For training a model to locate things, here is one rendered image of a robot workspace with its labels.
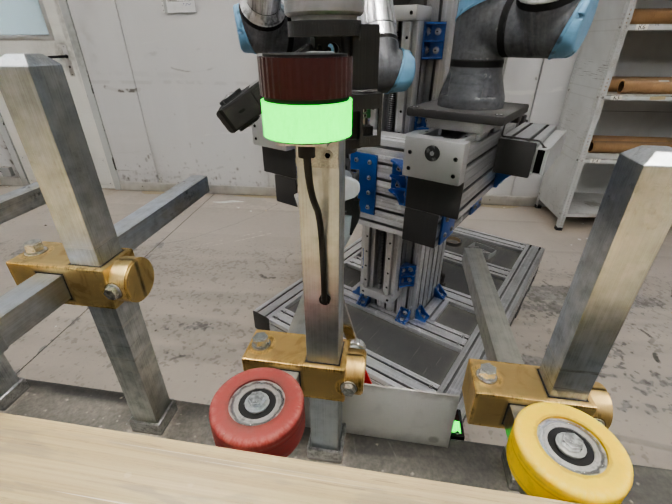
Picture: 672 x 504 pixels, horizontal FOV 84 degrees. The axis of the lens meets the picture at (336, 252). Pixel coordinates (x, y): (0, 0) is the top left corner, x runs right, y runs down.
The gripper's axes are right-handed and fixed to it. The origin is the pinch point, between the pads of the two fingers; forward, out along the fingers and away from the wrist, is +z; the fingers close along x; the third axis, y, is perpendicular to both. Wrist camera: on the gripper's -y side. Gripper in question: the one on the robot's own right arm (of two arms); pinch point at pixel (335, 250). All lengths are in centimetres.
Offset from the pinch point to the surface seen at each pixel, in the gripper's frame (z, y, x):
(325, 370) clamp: -4.8, -33.9, -4.4
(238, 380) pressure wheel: -8.8, -39.8, 2.5
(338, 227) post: -21.4, -32.9, -5.6
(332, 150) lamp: -28.1, -33.1, -5.1
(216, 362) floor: 83, 42, 57
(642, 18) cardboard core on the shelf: -44, 224, -148
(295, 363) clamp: -5.1, -33.6, -1.1
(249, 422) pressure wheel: -8.6, -43.5, 0.1
